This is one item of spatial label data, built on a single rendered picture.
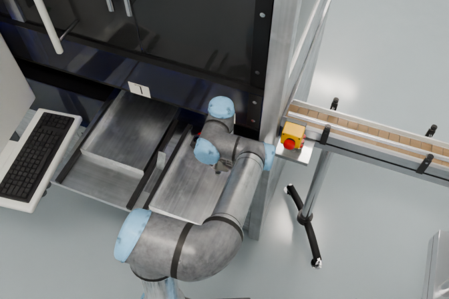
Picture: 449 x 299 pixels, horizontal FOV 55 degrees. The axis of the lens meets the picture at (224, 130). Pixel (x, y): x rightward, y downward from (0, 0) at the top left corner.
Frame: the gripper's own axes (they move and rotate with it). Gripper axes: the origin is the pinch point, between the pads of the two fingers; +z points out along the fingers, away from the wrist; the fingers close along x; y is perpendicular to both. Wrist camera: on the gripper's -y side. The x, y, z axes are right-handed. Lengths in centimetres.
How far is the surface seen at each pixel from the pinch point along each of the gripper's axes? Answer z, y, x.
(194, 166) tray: 5.2, -8.8, -0.5
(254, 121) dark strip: -10.8, 8.1, 15.5
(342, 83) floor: 93, 34, 145
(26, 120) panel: 46, -112, 15
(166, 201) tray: 5.2, -11.9, -17.1
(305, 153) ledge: 5.4, 27.6, 19.7
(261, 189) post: 35.8, 14.0, 15.8
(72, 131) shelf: 13, -64, 1
